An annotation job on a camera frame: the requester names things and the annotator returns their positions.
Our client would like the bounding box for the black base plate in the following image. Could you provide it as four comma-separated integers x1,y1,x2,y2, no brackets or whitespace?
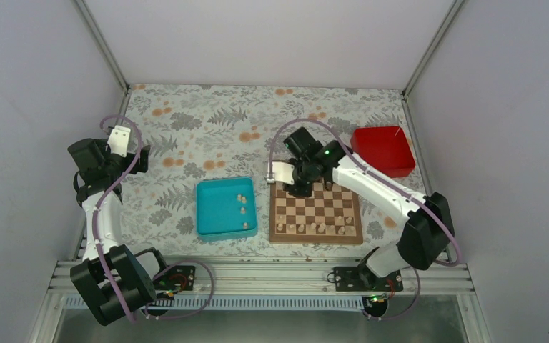
153,264,196,292
326,267,404,292

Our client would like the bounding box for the floral patterned table mat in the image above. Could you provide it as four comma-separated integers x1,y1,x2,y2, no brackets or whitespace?
122,84,410,257

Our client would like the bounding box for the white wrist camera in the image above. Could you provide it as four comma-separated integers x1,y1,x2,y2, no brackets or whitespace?
107,125,131,158
264,161,295,185

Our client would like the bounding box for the red plastic box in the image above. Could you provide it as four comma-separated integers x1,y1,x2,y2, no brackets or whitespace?
351,126,416,178

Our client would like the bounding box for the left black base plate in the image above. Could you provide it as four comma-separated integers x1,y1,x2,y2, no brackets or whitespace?
153,264,196,292

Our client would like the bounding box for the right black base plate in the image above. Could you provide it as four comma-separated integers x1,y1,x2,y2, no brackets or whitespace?
326,267,404,292

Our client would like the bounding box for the aluminium front rail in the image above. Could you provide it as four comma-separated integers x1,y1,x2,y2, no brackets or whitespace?
46,259,475,311

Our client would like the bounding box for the teal plastic tray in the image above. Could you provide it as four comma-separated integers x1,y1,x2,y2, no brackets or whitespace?
195,177,258,242

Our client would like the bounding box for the wooden chess board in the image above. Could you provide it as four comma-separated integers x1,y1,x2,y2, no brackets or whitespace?
269,182,364,245

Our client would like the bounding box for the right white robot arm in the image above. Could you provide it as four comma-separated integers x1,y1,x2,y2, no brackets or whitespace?
266,126,459,291

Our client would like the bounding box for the right aluminium frame post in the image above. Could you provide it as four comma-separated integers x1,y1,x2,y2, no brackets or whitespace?
402,0,466,101

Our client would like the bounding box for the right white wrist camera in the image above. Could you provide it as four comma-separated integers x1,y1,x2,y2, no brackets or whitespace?
264,161,295,185

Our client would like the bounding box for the left aluminium frame post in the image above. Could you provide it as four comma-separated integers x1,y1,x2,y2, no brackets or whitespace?
72,0,129,93

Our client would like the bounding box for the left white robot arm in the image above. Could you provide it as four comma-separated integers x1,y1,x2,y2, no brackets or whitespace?
68,139,171,326

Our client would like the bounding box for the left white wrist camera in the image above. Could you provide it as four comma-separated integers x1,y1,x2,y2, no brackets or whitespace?
107,125,131,158

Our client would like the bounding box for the aluminium frame post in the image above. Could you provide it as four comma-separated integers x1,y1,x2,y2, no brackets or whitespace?
402,0,466,101
72,0,129,93

